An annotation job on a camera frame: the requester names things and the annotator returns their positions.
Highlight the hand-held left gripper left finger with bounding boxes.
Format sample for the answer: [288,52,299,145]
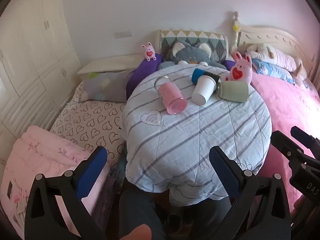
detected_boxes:
[24,146,110,240]

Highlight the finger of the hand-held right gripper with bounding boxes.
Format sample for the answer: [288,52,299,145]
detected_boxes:
[271,129,316,165]
[290,126,320,147]

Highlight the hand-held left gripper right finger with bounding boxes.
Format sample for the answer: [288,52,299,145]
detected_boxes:
[209,145,292,240]

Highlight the pale green cup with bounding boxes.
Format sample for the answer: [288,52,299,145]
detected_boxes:
[216,78,249,103]

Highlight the white paper cup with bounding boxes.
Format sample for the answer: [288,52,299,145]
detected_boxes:
[191,75,217,105]

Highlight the pink glass cup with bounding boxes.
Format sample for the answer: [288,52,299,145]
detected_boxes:
[155,75,188,116]

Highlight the blue and black cup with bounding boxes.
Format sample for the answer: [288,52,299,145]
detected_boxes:
[192,68,222,83]

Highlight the pink fleece blanket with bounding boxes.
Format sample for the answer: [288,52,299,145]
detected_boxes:
[249,72,320,207]

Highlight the striped light blue quilt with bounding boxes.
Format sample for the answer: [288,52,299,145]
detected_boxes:
[121,63,273,207]

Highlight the folded pink quilt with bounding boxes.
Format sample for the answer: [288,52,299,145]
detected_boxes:
[0,125,111,238]

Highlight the heart print bed sheet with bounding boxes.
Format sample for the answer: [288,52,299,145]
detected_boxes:
[49,82,128,167]

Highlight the person's dark trouser legs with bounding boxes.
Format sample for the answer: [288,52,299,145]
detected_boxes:
[118,187,234,240]

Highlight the blue printed pillow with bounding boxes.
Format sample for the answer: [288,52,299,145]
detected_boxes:
[251,58,296,85]

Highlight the grey flowered pillow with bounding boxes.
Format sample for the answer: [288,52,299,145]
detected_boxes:
[79,70,133,103]

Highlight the large pink bunny plush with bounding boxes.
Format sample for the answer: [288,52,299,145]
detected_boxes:
[226,52,253,83]

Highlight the white dog plush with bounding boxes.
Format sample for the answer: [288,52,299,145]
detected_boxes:
[246,43,308,80]

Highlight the cream carved bed headboard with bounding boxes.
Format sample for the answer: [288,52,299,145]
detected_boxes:
[230,11,318,82]

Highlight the cream bed side board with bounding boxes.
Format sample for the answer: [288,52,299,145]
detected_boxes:
[77,54,143,75]

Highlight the purple pillow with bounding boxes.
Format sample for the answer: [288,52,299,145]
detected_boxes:
[125,59,163,98]

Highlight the grey cat plush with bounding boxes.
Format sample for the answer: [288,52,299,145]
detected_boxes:
[157,41,227,71]

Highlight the white wardrobe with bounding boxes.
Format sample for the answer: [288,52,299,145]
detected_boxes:
[0,0,82,142]

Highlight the small pink bunny plush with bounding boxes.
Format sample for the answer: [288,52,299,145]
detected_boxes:
[141,42,158,61]

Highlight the diamond patterned cushion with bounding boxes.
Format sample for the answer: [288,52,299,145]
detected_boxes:
[160,29,229,61]

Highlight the white wall socket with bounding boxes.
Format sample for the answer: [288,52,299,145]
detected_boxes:
[113,31,132,40]

